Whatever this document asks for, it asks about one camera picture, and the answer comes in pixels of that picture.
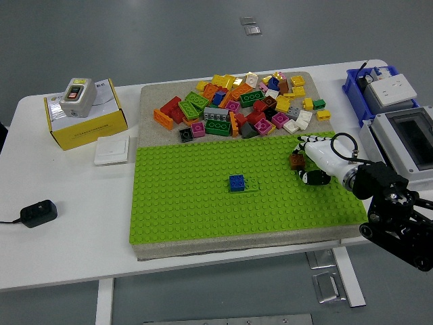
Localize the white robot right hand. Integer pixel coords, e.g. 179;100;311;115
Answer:
291;134;356;187

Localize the green studded baseplate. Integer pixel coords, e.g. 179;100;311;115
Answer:
129;130;369;245

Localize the grey small brick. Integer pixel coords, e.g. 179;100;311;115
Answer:
285;105;303;121

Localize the lime green flat brick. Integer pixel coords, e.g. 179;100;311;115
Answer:
229;178;263;195

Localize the dark grey slope brick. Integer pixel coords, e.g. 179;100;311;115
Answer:
240;121;260;139

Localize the dark green long brick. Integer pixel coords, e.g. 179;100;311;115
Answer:
204;118;232;137
240;91;266;109

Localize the orange narrow brick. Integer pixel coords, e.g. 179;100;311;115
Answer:
229;110;241;137

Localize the grey long brick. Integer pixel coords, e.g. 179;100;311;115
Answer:
202;106;231;122

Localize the yellow large brick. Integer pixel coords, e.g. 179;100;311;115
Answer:
210;74;236;90

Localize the light green brick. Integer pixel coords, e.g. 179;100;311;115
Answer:
185;91;211;109
177;100;200;121

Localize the red large brick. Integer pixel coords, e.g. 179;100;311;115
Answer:
160;95;185;125

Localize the orange long brick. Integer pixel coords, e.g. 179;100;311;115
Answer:
153;108;175;131

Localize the long metal floor plate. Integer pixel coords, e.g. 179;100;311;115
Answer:
143;313;314;325

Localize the grey box under socket panel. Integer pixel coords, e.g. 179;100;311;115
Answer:
363;87;420;114

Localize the blue plastic bin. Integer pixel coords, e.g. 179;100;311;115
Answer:
341;64;421;129

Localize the white socket panel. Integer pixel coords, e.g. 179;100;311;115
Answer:
367;73;419;106

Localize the white circuit breaker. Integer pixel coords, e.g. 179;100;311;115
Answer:
371;66;390;81

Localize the white table leg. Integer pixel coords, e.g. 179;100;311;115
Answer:
330;246;367;309
95;277;115;325

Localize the yellow cardboard box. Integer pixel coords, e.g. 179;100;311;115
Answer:
43;78;129;152

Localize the black power adapter plug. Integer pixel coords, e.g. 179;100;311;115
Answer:
20;199;58;229

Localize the grey enclosure with window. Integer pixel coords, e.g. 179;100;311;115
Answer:
358;105;433;192

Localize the black device with cable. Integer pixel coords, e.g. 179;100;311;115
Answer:
357;60;375;91

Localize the white wall switch panel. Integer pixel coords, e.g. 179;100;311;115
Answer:
93;135;131;167

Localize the grey push-button switch box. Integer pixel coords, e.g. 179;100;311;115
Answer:
59;77;98;118

